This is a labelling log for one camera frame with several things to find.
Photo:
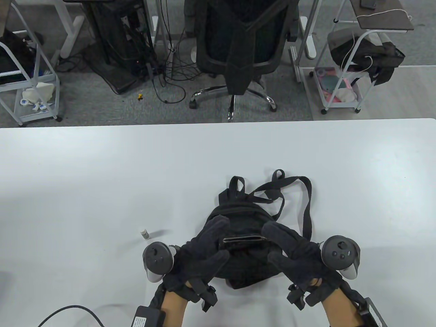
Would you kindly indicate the grey metal stand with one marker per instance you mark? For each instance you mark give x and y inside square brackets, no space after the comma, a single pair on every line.
[295,66]

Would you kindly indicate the black glove clamp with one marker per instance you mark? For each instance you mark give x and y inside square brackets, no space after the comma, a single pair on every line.
[296,298]
[207,299]

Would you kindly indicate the black computer tower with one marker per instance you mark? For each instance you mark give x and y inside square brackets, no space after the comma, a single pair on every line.
[115,41]

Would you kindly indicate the black wrist box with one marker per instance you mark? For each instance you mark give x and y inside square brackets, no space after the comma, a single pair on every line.
[146,318]
[373,313]

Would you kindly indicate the black right hand controller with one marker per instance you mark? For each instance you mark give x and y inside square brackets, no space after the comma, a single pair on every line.
[339,252]

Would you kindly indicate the person's left forearm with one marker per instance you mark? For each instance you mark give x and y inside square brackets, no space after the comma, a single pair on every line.
[173,306]

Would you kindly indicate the black backpack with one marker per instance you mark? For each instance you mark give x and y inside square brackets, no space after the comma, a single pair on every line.
[245,211]

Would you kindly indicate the person's right hand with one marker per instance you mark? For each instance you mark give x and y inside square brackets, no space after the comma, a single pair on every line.
[299,255]

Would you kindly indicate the white cloth bag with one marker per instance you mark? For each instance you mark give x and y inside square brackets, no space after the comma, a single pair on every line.
[39,89]

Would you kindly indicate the black left wrist box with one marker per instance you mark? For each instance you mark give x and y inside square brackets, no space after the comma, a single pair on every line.
[146,318]

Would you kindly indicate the black left hand controller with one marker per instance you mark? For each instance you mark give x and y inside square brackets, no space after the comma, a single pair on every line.
[158,259]

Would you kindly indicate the white frame rolling side table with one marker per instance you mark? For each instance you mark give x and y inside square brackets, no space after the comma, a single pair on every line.
[342,105]

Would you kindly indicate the white cloth bundle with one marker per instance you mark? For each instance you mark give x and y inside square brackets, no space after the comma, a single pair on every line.
[347,95]

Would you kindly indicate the black bag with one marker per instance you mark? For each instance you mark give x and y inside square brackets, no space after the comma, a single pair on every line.
[15,58]
[378,56]

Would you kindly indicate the white metal rolling cart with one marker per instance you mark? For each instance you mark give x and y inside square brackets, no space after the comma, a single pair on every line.
[37,118]

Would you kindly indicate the black left glove clamp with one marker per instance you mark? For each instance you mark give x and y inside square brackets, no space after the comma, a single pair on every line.
[207,299]

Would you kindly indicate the black hand controller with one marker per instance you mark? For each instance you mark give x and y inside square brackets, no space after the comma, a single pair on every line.
[339,252]
[158,259]

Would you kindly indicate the small white lubricant stick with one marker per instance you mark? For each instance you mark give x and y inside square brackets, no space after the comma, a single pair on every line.
[144,234]

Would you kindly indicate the pink plastic item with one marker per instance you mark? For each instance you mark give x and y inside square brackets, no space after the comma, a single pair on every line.
[345,83]

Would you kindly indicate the black right glove clamp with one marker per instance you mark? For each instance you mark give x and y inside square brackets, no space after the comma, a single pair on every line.
[296,298]

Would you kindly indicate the person's left hand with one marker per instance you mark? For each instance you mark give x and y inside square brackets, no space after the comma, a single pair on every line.
[197,259]

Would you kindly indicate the black office chair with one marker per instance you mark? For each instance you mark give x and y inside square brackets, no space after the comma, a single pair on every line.
[242,37]

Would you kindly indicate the black phone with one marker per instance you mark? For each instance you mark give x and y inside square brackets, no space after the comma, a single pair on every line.
[368,3]

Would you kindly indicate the person's right forearm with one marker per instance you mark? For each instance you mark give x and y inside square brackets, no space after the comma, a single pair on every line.
[339,308]

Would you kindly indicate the black right wrist box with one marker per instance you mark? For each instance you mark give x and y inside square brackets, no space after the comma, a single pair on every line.
[373,313]

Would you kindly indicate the white desk leg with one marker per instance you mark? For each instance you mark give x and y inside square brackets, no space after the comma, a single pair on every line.
[155,30]
[69,37]
[310,47]

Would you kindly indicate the dark brown side table top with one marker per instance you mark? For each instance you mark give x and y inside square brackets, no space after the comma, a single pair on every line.
[385,22]

